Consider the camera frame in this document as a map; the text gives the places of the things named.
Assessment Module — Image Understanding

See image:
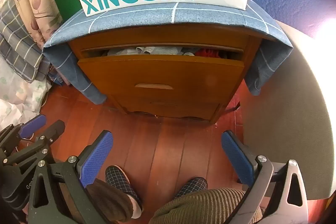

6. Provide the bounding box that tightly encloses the person's left plaid slipper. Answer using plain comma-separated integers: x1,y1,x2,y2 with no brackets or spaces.
105,166,143,219

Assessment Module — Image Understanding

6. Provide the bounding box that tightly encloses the blue checked cloth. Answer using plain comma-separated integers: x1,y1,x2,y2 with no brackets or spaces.
42,0,294,105

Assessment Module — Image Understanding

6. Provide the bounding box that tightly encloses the red underwear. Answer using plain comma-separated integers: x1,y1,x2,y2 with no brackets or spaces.
196,48,223,59

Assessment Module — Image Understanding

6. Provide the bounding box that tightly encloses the wooden nightstand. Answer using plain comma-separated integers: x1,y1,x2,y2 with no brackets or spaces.
69,23,263,125

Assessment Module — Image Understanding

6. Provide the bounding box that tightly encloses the person's plaid slipper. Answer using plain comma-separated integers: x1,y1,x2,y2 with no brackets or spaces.
105,166,143,219
172,177,208,198

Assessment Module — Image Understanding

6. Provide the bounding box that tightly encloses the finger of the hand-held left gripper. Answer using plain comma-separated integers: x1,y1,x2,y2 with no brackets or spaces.
3,120,65,165
0,115,48,153

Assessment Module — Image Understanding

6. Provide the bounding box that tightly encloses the light blue underwear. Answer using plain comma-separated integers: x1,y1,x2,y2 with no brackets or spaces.
155,47,183,55

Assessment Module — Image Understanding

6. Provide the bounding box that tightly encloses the person's right leg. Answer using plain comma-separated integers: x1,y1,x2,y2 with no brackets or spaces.
148,187,263,224

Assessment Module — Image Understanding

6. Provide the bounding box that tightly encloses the blue printed packet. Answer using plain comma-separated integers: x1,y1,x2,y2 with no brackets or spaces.
49,64,65,86

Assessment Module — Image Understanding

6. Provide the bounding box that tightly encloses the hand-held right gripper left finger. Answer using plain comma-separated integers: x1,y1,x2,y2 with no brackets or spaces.
28,130,114,224

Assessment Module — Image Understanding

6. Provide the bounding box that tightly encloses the person's right plaid slipper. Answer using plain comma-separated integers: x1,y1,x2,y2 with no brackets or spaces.
172,177,208,198

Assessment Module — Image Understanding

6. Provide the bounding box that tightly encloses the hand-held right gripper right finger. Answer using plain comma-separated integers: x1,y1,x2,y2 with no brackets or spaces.
222,131,309,224

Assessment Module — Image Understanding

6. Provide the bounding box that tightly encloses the plastic-wrapped leaf print bedding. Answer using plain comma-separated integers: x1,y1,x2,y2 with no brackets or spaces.
0,56,51,132

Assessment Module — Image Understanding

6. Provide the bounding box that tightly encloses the grey plaid quilt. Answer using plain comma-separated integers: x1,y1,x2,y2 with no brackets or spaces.
0,0,51,83

